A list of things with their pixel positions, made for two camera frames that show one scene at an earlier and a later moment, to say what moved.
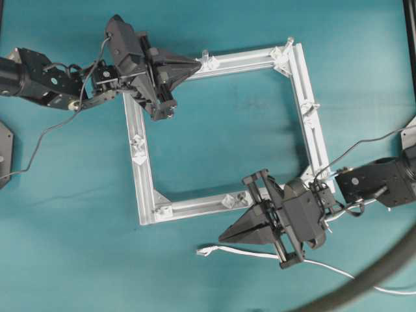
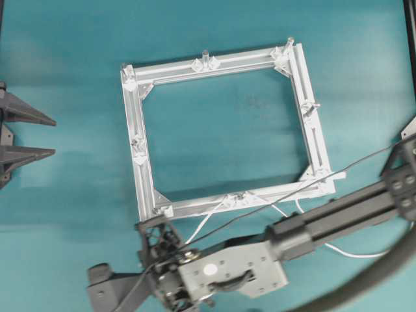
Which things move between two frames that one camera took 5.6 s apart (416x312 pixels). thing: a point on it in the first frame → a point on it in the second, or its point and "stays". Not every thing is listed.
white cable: (206, 251) → (285, 214)
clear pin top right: (289, 45) stays
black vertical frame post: (409, 9) stays
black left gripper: (146, 88) → (11, 156)
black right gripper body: (288, 248) → (162, 250)
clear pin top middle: (205, 56) stays
